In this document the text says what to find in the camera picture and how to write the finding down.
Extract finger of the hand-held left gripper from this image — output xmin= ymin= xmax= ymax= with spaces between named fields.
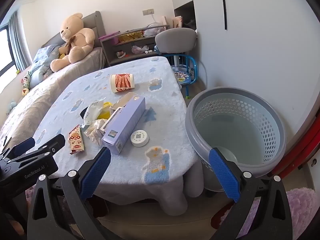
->
xmin=25 ymin=134 xmax=66 ymax=159
xmin=9 ymin=137 xmax=36 ymax=158

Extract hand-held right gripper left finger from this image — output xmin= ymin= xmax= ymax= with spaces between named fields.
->
xmin=26 ymin=147 xmax=112 ymax=240

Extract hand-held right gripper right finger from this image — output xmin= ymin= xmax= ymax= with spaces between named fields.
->
xmin=209 ymin=147 xmax=293 ymax=240

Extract red white snack packet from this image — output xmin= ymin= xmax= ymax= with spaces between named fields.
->
xmin=69 ymin=126 xmax=85 ymax=155

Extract white tissue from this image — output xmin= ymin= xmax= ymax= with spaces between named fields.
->
xmin=84 ymin=119 xmax=108 ymax=145

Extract grey perforated laundry basket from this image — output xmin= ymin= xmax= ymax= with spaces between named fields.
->
xmin=185 ymin=87 xmax=287 ymax=192

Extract white wet wipes packet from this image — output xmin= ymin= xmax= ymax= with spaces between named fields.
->
xmin=82 ymin=100 xmax=104 ymax=127

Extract white round lid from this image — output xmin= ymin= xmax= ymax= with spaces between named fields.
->
xmin=130 ymin=129 xmax=150 ymax=147

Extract purple cardboard box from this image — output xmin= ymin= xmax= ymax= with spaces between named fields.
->
xmin=101 ymin=95 xmax=146 ymax=155

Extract bed with beige cover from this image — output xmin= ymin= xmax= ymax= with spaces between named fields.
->
xmin=0 ymin=47 xmax=107 ymax=153

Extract yellow plastic lid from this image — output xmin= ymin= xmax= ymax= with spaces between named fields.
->
xmin=99 ymin=102 xmax=113 ymax=119

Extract small green white plush doll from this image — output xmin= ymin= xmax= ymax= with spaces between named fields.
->
xmin=21 ymin=70 xmax=32 ymax=97

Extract green white paper carton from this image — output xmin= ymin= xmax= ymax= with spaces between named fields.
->
xmin=114 ymin=92 xmax=139 ymax=110

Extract pink fluffy rug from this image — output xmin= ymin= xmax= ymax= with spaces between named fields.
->
xmin=235 ymin=187 xmax=317 ymax=240

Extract blue printed pillow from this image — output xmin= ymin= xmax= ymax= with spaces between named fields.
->
xmin=27 ymin=44 xmax=62 ymax=88

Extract red white paper cup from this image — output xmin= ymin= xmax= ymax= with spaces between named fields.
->
xmin=110 ymin=73 xmax=135 ymax=93

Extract blue printed table cover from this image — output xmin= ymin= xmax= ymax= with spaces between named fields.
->
xmin=30 ymin=56 xmax=204 ymax=217

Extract window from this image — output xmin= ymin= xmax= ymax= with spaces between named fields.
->
xmin=0 ymin=27 xmax=15 ymax=74

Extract grey curtain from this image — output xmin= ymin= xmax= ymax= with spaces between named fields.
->
xmin=7 ymin=11 xmax=27 ymax=71

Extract blue metal child chair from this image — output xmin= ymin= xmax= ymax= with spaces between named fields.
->
xmin=164 ymin=53 xmax=198 ymax=98

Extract large beige teddy bear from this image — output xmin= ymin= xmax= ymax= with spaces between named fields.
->
xmin=50 ymin=12 xmax=96 ymax=72

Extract grey storage shelf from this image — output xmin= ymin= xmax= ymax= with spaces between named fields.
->
xmin=100 ymin=24 xmax=170 ymax=67

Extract pink plastic box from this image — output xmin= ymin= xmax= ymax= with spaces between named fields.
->
xmin=99 ymin=31 xmax=120 ymax=40

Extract pink plastic bag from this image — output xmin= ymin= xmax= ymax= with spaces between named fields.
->
xmin=132 ymin=45 xmax=150 ymax=55

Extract grey upholstered headboard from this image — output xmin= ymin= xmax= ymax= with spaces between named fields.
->
xmin=41 ymin=11 xmax=107 ymax=55

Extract yellow snack packets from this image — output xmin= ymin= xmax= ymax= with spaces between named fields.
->
xmin=119 ymin=31 xmax=144 ymax=42

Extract grey padded chair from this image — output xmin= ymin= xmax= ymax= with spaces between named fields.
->
xmin=154 ymin=27 xmax=197 ymax=55

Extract white plastic bag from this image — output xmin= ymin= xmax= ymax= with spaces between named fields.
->
xmin=144 ymin=26 xmax=163 ymax=37

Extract red metal frame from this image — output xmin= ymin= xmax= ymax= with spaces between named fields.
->
xmin=271 ymin=120 xmax=320 ymax=178

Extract white wall cable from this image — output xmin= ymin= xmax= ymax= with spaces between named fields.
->
xmin=197 ymin=55 xmax=209 ymax=90

